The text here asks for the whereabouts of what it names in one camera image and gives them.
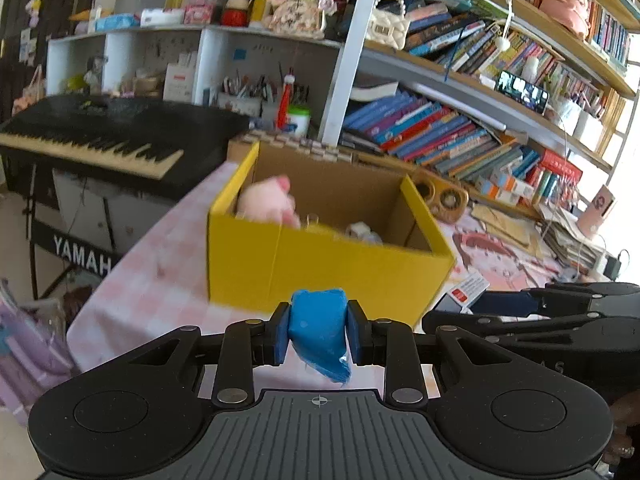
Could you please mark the white jar green lid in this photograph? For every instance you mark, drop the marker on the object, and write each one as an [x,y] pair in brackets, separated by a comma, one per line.
[298,122]

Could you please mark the yellow bottle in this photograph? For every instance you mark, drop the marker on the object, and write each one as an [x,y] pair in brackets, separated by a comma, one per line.
[260,10]

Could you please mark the pink round plush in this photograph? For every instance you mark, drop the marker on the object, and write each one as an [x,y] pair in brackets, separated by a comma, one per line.
[565,7]

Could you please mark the person's right hand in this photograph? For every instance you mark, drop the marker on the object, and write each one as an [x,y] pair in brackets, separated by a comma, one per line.
[625,425]

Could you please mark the tall bookshelf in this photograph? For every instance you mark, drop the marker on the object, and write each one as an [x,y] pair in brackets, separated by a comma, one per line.
[350,60]

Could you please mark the blue tissue pack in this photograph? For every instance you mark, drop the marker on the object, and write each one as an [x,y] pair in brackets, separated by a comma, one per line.
[116,22]

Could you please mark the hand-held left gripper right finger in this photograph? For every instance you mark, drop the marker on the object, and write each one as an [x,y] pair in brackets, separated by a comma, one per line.
[357,332]

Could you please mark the pink box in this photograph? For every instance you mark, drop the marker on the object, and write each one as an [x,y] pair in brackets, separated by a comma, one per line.
[597,210]

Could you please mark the wooden chessboard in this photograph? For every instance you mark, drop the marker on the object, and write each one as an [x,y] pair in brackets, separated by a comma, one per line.
[300,145]

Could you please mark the pink checked tablecloth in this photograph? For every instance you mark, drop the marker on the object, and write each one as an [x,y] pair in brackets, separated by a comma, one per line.
[150,280]

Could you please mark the red round doll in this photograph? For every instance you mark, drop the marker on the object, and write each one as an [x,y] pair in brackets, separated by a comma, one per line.
[235,15]

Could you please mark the yellow cardboard box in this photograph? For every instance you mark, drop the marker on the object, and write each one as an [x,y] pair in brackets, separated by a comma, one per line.
[300,265]

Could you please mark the white printed packet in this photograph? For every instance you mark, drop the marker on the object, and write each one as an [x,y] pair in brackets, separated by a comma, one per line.
[361,232]

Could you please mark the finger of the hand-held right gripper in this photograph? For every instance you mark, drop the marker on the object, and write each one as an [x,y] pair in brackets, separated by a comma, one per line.
[575,291]
[475,322]

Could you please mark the pink tissue pack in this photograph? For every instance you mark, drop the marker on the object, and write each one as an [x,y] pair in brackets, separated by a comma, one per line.
[199,13]

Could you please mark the red tassel ornament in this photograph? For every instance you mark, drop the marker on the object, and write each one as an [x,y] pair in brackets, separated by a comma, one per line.
[285,100]

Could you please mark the white card red label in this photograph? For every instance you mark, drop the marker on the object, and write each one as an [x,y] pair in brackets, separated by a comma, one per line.
[467,290]

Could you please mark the black keyboard stand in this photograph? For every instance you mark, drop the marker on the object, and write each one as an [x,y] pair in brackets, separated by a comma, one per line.
[75,252]

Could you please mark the cluster of pens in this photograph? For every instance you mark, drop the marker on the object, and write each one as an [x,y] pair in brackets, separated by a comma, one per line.
[250,87]

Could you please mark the pink plush toy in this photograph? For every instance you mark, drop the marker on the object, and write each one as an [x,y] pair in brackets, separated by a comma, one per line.
[262,200]

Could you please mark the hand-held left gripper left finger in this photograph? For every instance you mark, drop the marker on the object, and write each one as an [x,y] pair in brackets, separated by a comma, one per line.
[277,332]

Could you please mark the purple plastic bag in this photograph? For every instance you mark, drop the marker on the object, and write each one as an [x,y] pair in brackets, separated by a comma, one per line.
[30,355]

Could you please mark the row of books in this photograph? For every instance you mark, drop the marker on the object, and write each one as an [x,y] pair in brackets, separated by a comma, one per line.
[440,135]
[607,30]
[525,55]

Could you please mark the small pink bag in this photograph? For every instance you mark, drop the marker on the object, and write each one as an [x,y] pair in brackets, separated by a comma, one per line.
[27,95]

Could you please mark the white quilted handbag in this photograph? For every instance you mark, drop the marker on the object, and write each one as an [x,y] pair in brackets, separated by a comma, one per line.
[387,27]

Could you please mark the stack of papers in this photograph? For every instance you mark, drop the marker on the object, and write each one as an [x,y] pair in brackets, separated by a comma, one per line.
[565,240]

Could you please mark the printed desk mat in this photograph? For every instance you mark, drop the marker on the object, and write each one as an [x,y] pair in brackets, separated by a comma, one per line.
[500,260]

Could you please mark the white box red label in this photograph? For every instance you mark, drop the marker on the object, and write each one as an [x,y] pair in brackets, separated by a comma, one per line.
[178,85]

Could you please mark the white shelf unit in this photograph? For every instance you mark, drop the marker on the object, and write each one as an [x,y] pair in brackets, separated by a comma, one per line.
[220,40]

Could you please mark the blue plastic bag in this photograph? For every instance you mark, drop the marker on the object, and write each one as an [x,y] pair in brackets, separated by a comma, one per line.
[317,320]

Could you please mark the brown wooden speaker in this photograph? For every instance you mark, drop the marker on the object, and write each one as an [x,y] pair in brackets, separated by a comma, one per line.
[445,200]

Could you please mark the black electronic keyboard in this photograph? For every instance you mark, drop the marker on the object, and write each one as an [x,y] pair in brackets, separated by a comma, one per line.
[100,125]

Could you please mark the floral dress doll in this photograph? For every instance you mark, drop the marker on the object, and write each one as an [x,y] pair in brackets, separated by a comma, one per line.
[297,5]

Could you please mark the white tissue pack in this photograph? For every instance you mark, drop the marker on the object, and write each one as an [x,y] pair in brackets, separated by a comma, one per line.
[160,17]

